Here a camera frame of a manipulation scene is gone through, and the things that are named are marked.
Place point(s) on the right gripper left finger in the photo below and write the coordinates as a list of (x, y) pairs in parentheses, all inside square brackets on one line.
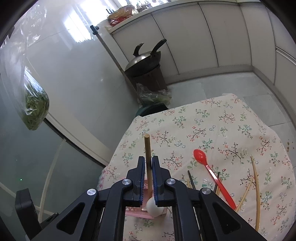
[(135, 194)]

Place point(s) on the long bamboo chopstick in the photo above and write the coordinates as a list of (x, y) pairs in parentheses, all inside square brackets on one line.
[(257, 222)]

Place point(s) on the white spoon wooden handle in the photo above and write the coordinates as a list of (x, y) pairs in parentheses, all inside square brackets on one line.
[(149, 166)]

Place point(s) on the green vegetables plastic bag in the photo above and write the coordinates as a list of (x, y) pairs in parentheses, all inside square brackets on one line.
[(152, 97)]

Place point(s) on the floral tablecloth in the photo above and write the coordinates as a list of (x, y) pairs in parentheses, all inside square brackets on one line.
[(229, 132)]

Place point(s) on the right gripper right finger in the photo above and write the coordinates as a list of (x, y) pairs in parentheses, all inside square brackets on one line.
[(162, 196)]

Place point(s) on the black chopstick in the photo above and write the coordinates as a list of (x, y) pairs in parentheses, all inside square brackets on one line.
[(191, 180)]

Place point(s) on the mop pole black clamp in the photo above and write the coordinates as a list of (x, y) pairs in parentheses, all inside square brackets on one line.
[(96, 33)]

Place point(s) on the white kitchen cabinets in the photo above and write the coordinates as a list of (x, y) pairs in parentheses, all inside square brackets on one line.
[(203, 36)]

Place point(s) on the brown trash bin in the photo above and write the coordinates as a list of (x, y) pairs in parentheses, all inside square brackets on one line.
[(153, 80)]

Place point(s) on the red packaged food bag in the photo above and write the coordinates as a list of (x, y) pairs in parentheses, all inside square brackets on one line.
[(120, 15)]

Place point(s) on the hanging bag of greens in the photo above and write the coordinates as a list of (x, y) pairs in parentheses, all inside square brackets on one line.
[(27, 96)]

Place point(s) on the pink perforated utensil holder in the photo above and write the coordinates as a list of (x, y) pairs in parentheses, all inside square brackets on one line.
[(141, 212)]

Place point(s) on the black wok with lid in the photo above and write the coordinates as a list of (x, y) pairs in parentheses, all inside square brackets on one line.
[(145, 62)]

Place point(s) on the red plastic spoon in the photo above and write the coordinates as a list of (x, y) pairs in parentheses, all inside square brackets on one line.
[(200, 157)]

